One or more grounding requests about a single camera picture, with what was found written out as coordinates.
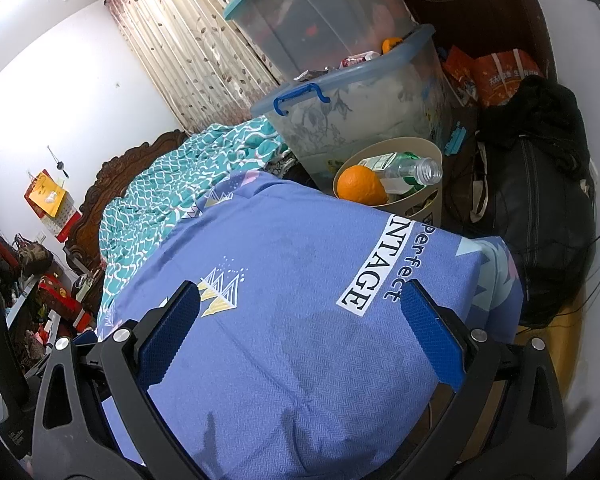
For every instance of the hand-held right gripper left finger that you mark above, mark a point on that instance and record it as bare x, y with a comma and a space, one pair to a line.
172, 332

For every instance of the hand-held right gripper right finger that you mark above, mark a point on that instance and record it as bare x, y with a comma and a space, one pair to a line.
432, 332

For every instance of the beige waste basket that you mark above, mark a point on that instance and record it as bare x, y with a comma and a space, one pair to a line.
415, 205

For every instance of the orange peel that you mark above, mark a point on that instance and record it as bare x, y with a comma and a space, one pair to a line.
362, 185

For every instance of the clear plastic bottle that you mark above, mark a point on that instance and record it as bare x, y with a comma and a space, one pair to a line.
410, 170

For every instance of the grey metal shelf rack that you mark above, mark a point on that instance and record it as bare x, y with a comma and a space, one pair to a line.
27, 310

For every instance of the red gift box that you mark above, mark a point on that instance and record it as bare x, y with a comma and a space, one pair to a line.
62, 302

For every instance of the brown handbag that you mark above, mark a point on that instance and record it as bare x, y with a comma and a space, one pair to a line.
30, 255

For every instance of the blue printed bedsheet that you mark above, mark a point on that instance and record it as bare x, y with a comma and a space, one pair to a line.
290, 320

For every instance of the teal patterned quilt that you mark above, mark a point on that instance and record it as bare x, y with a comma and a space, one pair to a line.
180, 190

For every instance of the carved wooden headboard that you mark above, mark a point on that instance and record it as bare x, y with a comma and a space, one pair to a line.
115, 195

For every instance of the black bag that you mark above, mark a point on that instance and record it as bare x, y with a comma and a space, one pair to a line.
535, 185

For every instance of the hanging keys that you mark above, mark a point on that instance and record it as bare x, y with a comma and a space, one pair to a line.
58, 162

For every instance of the clear storage bins teal lids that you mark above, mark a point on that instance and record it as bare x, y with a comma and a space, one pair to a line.
360, 110

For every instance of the orange package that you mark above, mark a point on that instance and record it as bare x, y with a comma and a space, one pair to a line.
457, 72

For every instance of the orange paper bag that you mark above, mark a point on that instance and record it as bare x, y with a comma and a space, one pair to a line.
505, 77

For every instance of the leaf patterned curtain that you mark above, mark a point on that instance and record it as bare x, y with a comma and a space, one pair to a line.
190, 50

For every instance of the red and white packet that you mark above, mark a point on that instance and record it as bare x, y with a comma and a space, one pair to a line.
357, 59

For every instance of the small orange fruit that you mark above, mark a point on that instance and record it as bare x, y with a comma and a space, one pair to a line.
392, 44

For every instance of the clear storage box teal lid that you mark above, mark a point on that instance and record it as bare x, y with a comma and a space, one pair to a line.
320, 10

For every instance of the red and yellow wall calendar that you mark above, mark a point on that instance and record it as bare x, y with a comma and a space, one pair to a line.
50, 200

